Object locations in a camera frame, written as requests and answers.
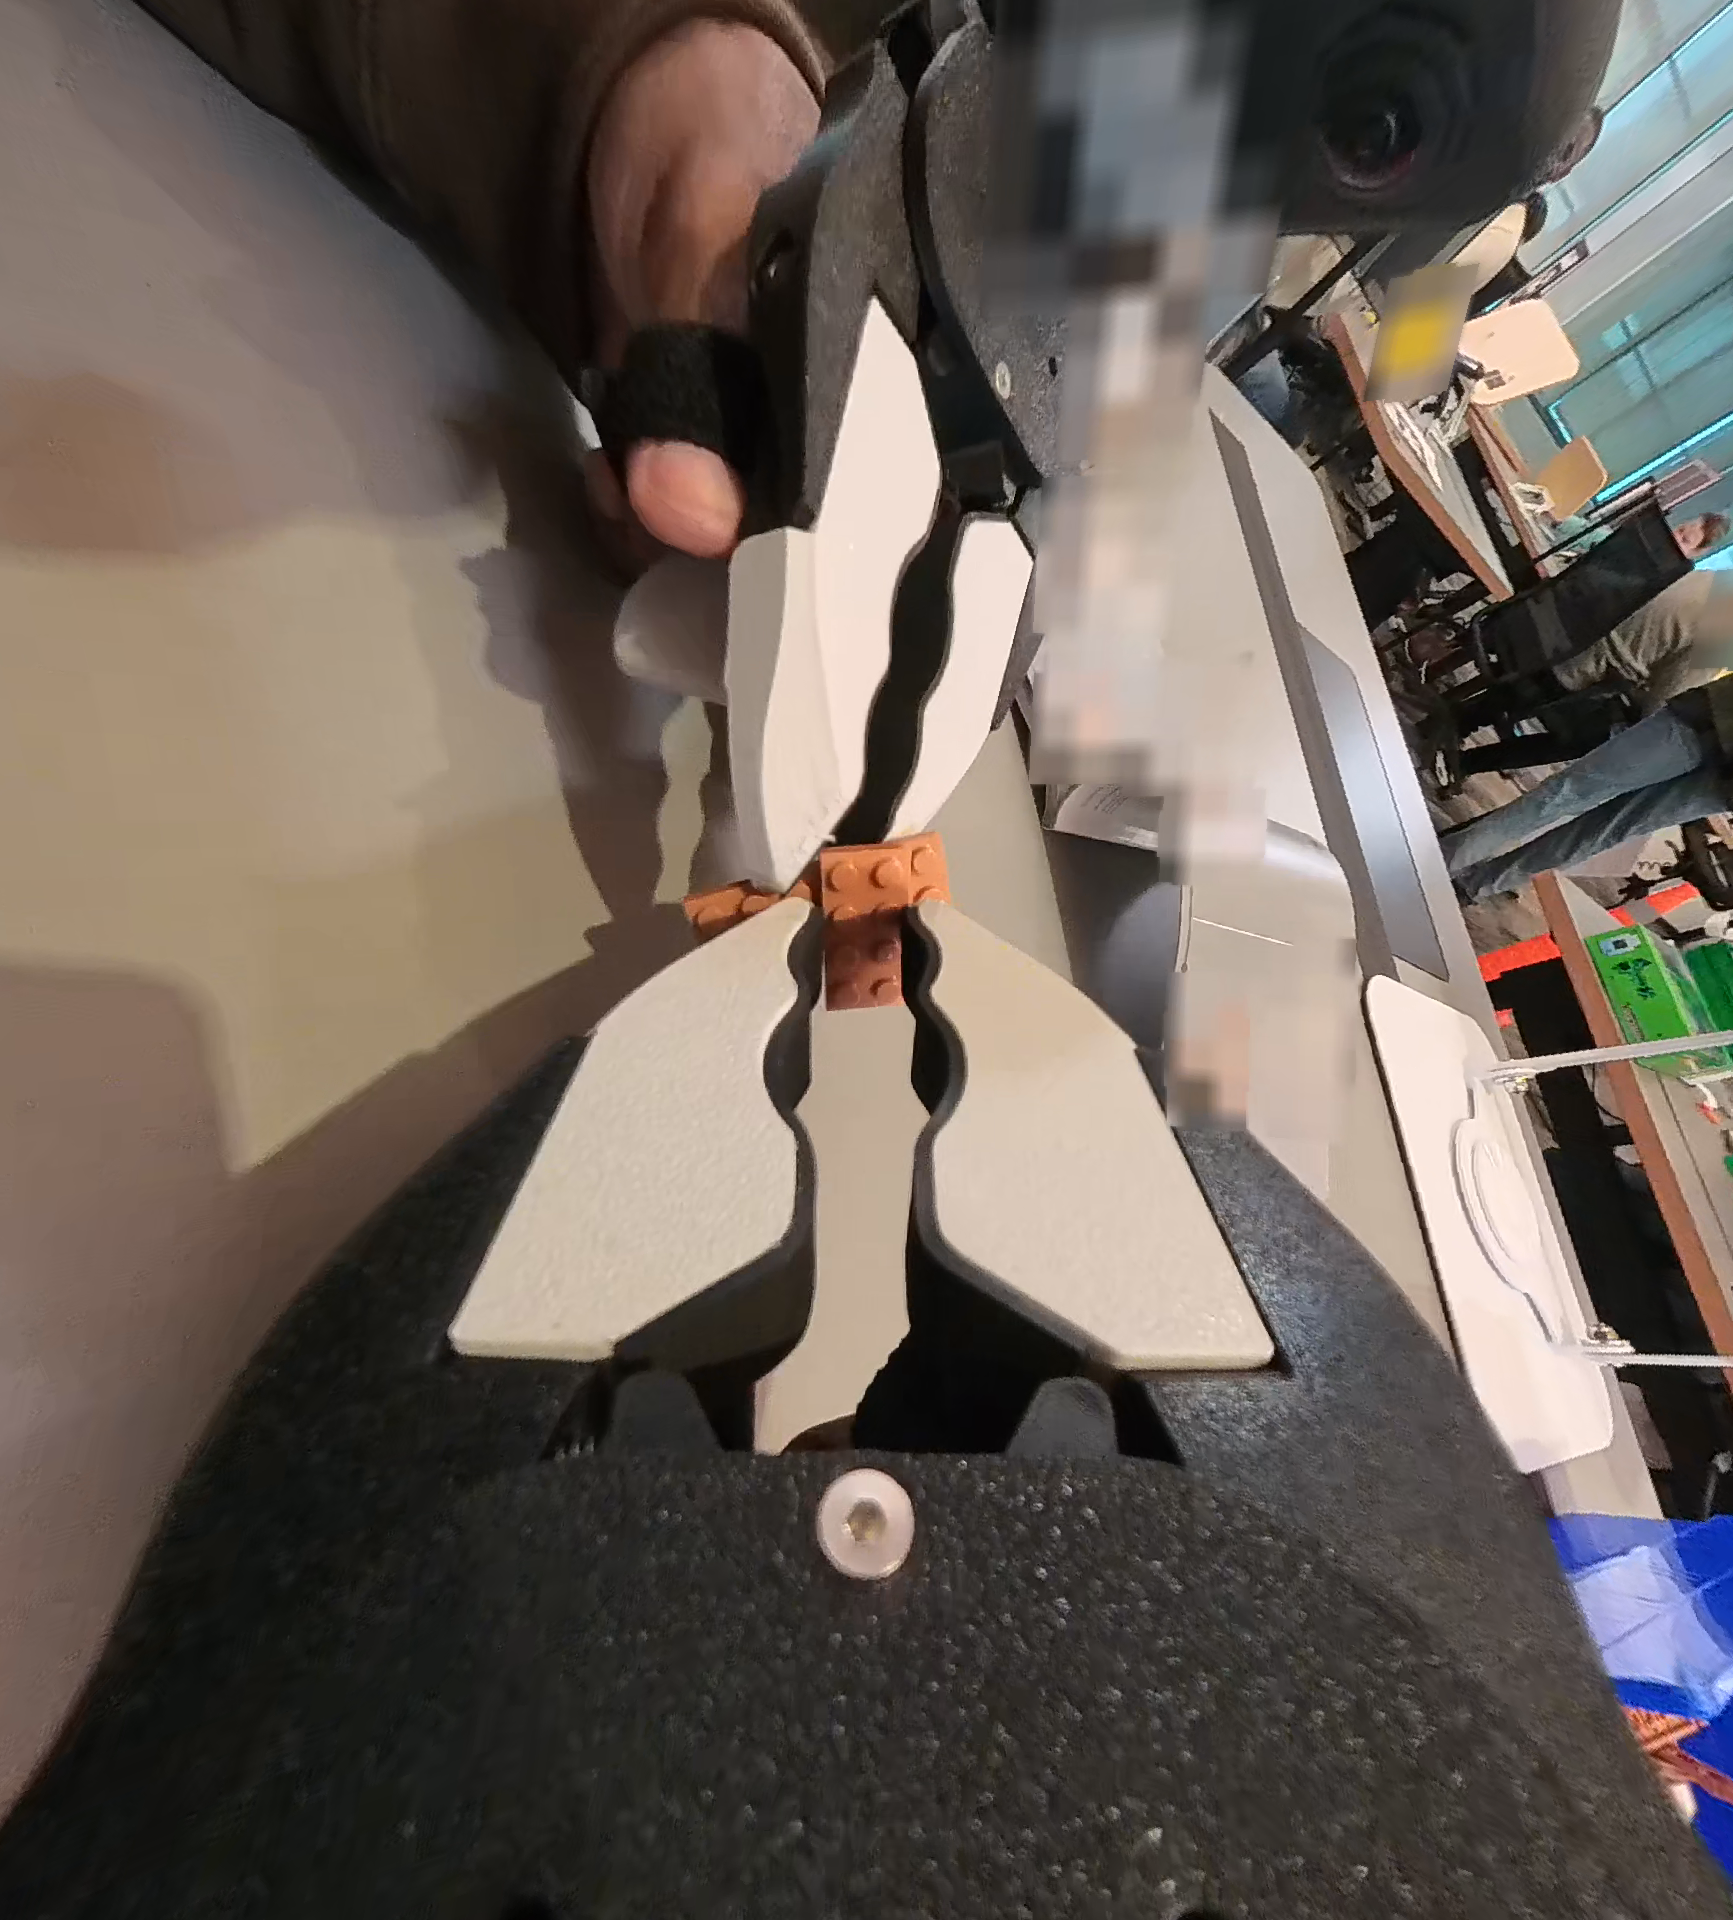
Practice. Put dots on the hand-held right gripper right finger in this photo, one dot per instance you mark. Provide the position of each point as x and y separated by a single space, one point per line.
1091 1201

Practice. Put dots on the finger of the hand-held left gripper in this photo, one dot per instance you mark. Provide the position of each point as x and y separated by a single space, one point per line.
987 630
807 674

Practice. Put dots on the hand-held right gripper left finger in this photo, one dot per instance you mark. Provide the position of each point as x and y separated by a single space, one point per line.
642 1184

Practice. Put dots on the grey instruction booklet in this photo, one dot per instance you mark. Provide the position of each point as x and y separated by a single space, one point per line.
1099 811

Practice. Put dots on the brown long plate brick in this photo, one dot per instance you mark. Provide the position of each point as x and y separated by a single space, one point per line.
881 879

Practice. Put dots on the brown short plate brick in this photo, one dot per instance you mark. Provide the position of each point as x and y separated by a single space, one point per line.
864 974

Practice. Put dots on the pile of brown toy bricks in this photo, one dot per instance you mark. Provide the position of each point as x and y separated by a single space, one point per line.
1675 1741

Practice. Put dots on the person's left forearm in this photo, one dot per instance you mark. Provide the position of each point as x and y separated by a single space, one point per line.
477 121

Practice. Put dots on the wooden office desk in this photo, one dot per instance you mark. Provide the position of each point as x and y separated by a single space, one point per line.
1669 1170

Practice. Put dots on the grey desk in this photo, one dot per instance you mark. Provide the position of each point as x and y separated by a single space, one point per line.
206 750

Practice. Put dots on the person's left hand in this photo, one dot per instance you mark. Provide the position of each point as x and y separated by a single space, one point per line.
687 181

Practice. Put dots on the black office chair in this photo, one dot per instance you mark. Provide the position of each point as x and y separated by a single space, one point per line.
1556 615

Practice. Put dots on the green box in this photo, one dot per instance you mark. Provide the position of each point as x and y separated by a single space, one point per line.
1646 990

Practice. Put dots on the small wooden panel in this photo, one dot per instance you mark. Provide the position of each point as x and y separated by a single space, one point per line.
1525 345

